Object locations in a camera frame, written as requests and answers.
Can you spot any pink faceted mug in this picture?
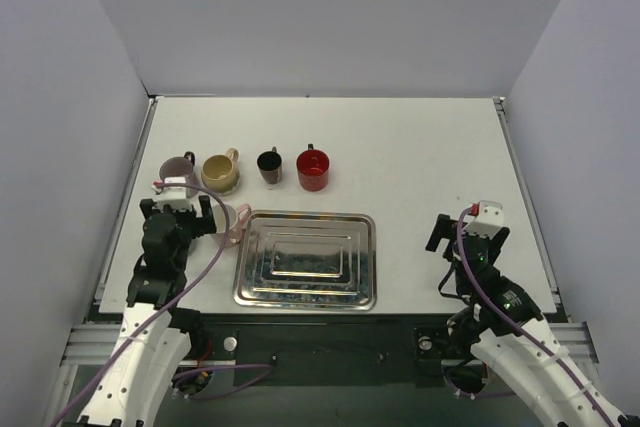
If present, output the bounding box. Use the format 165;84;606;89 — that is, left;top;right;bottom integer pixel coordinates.
211;204;252;249

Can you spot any beige round mug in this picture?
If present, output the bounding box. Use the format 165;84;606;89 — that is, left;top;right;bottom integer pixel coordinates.
201;148;240;195

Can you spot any lilac mug black handle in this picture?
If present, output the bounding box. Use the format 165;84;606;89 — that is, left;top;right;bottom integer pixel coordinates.
159;151;199;185

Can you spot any brown glazed mug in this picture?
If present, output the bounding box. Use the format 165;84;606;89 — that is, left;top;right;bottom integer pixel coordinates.
256;147;282;185

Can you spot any red mug black handle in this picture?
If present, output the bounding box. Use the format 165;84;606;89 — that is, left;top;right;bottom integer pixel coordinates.
296;144;330;192

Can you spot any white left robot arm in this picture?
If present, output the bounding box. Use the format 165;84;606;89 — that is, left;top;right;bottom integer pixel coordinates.
51;189;223;426

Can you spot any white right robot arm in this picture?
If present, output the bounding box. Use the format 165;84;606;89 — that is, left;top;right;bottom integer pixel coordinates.
425;203;639;426

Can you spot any shiny steel tray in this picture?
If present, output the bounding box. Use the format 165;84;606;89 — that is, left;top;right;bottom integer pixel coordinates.
233;210;377;311

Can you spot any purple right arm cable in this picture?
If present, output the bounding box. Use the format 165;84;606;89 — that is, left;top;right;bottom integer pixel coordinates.
449;206;621;427

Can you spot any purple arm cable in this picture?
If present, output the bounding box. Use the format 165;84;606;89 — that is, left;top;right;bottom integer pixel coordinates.
449;206;621;427
49;181;274;427

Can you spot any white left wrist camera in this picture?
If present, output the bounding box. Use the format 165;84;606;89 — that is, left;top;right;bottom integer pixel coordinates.
152;176;194;212

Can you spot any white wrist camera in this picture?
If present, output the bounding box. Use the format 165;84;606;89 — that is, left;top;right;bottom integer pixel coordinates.
463;200;504;239
152;176;194;212

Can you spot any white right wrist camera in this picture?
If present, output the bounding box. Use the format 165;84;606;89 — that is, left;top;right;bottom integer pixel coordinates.
463;200;504;239

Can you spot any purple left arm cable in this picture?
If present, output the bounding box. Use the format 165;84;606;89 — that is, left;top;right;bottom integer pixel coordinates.
49;181;274;427

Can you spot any aluminium frame rail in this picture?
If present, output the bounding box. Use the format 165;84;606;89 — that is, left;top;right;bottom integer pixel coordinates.
59;95;600;368

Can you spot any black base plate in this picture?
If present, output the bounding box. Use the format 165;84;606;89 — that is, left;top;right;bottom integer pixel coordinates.
84;310;501;388

